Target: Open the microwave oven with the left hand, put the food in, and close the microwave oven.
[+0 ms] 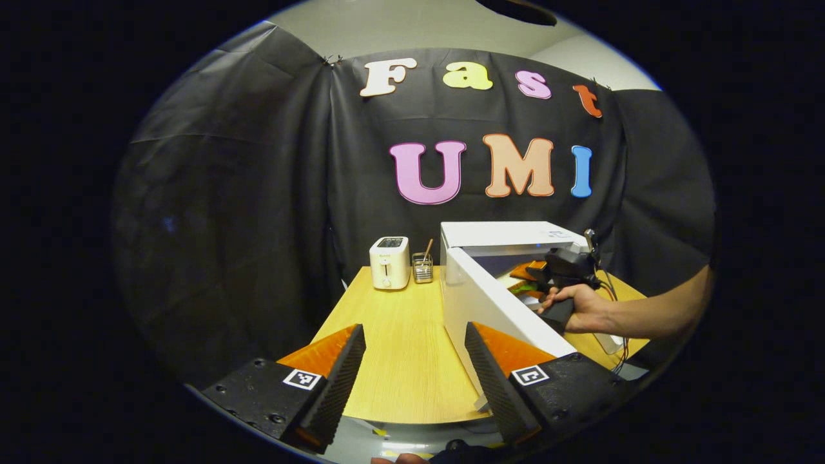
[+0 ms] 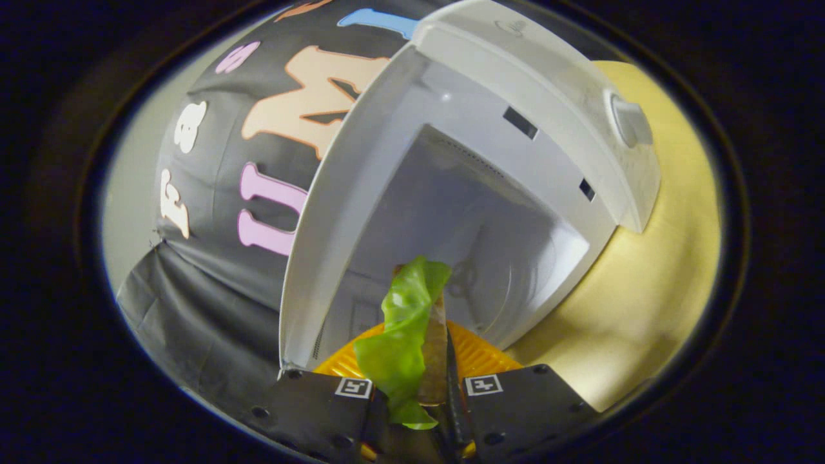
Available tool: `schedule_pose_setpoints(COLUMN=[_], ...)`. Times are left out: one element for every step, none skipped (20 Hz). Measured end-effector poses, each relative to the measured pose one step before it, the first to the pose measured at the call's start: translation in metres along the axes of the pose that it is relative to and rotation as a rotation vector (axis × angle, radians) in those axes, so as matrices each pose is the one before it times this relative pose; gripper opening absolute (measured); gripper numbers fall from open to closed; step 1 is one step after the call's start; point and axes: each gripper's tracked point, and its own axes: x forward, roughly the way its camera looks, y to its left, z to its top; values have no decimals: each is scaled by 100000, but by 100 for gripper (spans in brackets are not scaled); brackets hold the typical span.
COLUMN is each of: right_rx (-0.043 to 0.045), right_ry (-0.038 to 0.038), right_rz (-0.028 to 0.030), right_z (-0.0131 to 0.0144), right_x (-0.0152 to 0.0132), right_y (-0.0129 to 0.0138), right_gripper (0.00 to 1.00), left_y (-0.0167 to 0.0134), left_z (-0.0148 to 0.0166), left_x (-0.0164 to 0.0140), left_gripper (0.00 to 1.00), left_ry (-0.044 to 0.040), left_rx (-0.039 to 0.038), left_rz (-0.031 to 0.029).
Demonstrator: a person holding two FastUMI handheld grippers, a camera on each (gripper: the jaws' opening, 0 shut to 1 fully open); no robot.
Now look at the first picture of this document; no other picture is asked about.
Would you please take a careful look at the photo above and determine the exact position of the white microwave oven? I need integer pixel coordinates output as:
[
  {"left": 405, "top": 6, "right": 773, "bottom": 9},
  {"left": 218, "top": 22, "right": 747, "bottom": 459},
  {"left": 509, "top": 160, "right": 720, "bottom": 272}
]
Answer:
[{"left": 440, "top": 221, "right": 625, "bottom": 413}]

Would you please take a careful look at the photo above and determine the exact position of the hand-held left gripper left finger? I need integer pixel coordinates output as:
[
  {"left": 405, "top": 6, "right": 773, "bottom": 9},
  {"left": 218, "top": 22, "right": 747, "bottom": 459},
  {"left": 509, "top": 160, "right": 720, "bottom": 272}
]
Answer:
[{"left": 201, "top": 324, "right": 367, "bottom": 455}]

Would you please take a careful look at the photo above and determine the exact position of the white toaster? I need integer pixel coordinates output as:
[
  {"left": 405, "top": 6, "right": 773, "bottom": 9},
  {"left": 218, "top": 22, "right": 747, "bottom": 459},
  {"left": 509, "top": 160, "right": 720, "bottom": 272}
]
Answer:
[{"left": 369, "top": 237, "right": 411, "bottom": 291}]

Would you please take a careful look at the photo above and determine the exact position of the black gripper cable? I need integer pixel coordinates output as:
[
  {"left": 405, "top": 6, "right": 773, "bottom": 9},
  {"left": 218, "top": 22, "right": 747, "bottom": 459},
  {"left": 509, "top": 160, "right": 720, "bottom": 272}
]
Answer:
[{"left": 596, "top": 269, "right": 631, "bottom": 376}]

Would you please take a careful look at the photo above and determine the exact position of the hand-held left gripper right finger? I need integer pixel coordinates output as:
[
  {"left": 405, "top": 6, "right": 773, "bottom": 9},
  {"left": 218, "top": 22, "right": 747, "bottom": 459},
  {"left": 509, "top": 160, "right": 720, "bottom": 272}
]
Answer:
[{"left": 464, "top": 322, "right": 636, "bottom": 447}]

